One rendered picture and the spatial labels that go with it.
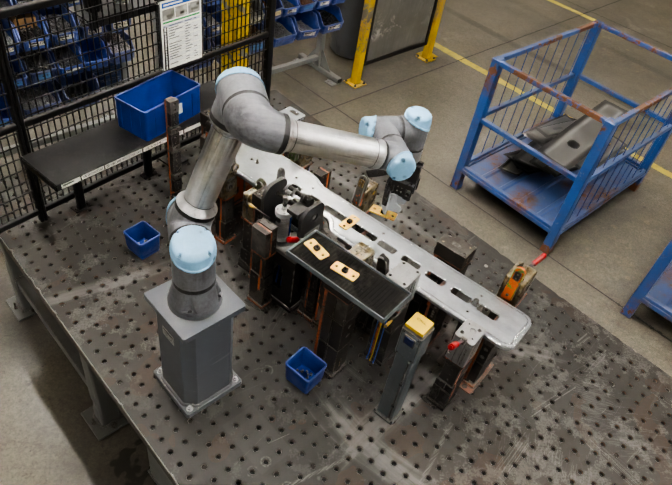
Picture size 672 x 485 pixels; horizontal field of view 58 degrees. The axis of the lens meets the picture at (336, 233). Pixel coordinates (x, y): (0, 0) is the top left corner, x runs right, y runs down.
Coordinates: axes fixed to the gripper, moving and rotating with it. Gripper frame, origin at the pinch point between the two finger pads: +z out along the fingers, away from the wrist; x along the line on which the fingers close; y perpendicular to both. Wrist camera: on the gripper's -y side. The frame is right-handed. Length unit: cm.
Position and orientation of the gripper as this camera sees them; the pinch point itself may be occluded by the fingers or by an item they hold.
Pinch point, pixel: (384, 208)
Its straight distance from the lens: 188.0
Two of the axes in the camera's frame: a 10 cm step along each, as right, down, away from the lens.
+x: 4.2, -5.6, 7.1
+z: -1.6, 7.3, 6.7
